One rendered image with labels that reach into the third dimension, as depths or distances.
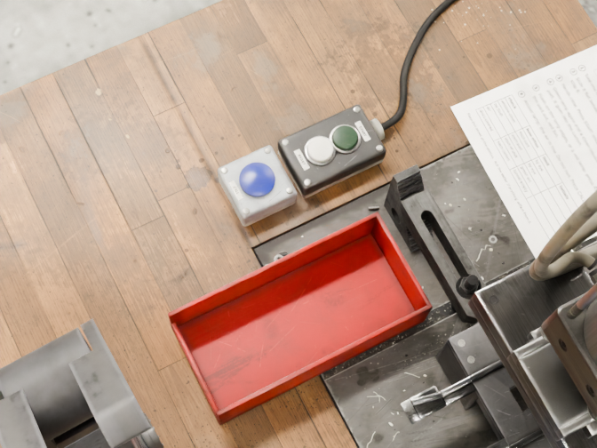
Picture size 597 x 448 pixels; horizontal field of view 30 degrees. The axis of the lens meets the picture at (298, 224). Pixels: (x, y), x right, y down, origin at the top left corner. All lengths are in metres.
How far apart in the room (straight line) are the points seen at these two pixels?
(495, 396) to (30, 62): 1.50
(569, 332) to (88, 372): 0.36
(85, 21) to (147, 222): 1.21
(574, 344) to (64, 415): 0.38
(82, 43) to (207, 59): 1.08
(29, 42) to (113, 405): 1.73
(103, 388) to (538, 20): 0.83
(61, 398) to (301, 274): 0.49
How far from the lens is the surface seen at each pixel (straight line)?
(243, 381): 1.20
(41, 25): 2.43
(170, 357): 1.21
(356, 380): 1.21
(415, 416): 1.13
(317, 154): 1.25
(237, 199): 1.23
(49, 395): 0.80
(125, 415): 0.74
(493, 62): 1.37
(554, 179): 1.32
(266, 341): 1.21
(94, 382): 0.77
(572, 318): 0.87
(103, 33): 2.40
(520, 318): 1.00
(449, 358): 1.18
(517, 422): 1.14
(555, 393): 0.95
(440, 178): 1.29
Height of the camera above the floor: 2.08
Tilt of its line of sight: 70 degrees down
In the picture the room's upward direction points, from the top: 7 degrees clockwise
